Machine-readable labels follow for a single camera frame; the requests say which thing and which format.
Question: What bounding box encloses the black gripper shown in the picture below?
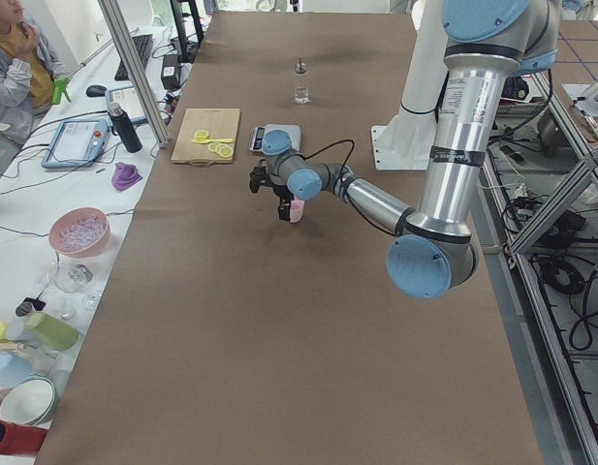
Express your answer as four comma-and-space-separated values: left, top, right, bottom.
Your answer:
249, 166, 290, 222

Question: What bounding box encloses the pink plastic cup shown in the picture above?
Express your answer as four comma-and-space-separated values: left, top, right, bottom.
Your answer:
289, 199, 305, 224

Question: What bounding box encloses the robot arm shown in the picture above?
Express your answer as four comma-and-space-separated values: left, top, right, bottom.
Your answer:
249, 1, 561, 298

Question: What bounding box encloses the digital kitchen scale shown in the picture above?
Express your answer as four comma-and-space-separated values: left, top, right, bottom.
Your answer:
249, 124, 301, 154

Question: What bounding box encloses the light blue cup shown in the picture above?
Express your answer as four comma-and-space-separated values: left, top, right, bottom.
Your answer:
0, 352, 33, 388

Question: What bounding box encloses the red cup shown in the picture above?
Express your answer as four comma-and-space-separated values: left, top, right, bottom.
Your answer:
0, 420, 48, 457

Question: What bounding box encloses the lemon slice pair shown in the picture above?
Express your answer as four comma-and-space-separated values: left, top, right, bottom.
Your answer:
208, 142, 234, 160

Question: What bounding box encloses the yellow plastic knife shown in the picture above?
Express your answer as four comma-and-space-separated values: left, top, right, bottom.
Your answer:
191, 138, 234, 144

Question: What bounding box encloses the bamboo cutting board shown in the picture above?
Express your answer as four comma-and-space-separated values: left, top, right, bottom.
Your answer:
171, 108, 240, 166

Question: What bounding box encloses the small clear glass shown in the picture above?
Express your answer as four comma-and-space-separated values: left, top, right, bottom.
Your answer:
294, 84, 310, 105

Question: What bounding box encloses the purple cloth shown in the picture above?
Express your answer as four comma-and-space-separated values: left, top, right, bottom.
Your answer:
111, 162, 142, 192

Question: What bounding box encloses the black thermos bottle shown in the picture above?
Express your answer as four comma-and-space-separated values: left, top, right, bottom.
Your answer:
108, 102, 142, 153

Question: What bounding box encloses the blue teach pendant far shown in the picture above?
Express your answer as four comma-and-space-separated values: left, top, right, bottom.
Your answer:
105, 85, 147, 125

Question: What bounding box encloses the blue teach pendant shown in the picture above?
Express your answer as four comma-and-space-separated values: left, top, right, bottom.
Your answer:
105, 85, 147, 125
41, 119, 110, 170

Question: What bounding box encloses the pink bowl with ice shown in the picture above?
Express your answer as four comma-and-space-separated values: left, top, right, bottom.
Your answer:
48, 207, 110, 258

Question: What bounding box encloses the black keyboard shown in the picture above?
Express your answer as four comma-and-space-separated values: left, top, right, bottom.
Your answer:
113, 34, 155, 82

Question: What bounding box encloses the blue teach pendant near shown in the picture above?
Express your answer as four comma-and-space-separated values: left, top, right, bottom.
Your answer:
41, 119, 110, 170

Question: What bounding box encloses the black computer mouse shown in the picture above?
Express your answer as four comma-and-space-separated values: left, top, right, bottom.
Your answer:
85, 84, 107, 98

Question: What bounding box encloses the wine glass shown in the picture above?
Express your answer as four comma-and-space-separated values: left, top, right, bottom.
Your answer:
49, 263, 102, 311

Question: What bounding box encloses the green tumbler bottle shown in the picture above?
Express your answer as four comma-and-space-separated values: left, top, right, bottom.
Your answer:
24, 311, 79, 352

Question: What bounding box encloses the seated person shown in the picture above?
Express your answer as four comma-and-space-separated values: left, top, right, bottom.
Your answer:
0, 0, 68, 146

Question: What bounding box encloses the white green-rimmed bowl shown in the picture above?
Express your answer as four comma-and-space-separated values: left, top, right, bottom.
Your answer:
0, 377, 58, 426

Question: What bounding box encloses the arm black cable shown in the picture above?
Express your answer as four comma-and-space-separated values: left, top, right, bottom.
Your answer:
298, 139, 358, 195

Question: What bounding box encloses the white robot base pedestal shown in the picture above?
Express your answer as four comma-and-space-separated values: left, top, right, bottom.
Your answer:
371, 1, 448, 171

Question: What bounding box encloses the aluminium frame post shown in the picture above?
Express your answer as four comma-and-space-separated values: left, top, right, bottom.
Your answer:
98, 0, 170, 148

